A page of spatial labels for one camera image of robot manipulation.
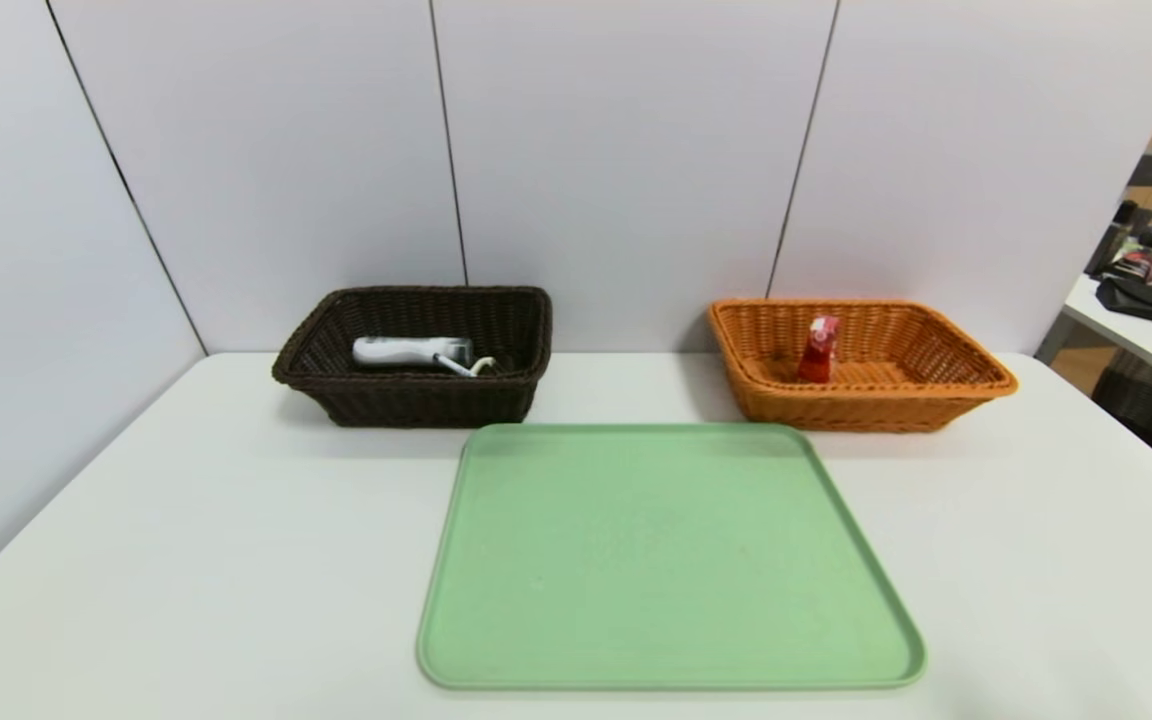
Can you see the dark brown wicker basket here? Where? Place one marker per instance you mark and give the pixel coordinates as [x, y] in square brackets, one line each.
[416, 400]

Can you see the red drink carton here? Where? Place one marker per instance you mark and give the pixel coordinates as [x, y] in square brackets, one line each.
[820, 350]

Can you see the orange wicker basket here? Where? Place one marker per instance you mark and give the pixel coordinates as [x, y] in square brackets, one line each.
[886, 400]

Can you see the white pen with dark tip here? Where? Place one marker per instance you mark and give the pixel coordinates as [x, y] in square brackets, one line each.
[454, 365]

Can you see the white bottle with clear cap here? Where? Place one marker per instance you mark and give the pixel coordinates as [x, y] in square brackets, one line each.
[396, 351]

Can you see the light green plastic tray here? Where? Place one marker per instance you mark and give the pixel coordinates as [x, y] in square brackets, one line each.
[676, 560]

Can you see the white side table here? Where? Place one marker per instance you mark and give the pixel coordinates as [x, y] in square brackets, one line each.
[1146, 345]

